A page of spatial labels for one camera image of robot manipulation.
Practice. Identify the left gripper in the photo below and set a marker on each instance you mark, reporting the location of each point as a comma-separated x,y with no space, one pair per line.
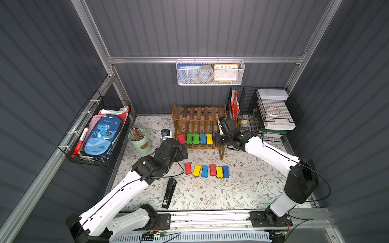
182,150

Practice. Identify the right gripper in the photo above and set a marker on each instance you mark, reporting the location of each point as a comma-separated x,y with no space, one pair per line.
223,127

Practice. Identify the yellow eraser tier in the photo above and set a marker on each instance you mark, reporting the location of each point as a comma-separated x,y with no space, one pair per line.
209,138
197,170

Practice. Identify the red eraser tier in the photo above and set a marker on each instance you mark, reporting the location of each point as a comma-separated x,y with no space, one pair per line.
181,139
188,168

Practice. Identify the blue eraser tier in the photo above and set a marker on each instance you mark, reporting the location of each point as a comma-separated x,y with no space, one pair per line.
205,170

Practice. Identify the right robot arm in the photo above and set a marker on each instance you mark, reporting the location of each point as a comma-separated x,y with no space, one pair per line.
301,176

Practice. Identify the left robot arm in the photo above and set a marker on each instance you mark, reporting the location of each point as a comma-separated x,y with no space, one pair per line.
142,174

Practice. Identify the wooden two-tier shelf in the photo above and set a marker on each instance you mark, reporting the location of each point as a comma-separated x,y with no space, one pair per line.
196,120

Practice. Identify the green eraser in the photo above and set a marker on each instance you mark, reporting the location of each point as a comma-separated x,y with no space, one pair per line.
189,138
196,139

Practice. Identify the green pencil cup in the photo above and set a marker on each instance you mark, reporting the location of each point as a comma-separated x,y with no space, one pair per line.
142,147

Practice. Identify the black stapler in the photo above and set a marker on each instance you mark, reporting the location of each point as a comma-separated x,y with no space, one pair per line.
169,193

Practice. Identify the colored pencils bunch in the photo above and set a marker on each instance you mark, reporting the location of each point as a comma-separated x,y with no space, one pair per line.
136,133

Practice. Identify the tape roll on organizer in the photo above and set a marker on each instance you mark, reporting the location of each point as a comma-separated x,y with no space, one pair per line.
273,111

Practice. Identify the white box on organizer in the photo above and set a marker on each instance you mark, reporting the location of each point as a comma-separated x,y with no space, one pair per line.
277,98

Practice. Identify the yellow alarm clock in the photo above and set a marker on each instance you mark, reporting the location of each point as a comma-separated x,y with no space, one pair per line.
226,72

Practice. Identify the clear tape roll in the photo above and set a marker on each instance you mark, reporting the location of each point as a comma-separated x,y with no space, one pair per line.
205,74

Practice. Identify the blue dinosaur pencil case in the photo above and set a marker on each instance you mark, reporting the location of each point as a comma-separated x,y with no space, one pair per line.
101,138

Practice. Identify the white mesh hanging basket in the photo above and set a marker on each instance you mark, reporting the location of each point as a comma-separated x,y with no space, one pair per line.
212,62

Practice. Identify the blue box in basket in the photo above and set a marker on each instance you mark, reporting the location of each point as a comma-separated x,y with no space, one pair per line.
187,73

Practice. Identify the red marker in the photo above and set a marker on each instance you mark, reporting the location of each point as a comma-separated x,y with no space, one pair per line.
80,142

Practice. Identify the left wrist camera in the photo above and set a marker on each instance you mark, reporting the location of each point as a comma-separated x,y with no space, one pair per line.
165,134

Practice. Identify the black wire desk organizer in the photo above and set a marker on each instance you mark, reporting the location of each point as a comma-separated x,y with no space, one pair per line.
250,118

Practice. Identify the black wire wall basket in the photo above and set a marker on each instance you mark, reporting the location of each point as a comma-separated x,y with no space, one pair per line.
71,139

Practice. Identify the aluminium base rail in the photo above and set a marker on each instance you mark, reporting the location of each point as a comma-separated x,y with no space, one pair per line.
194,221

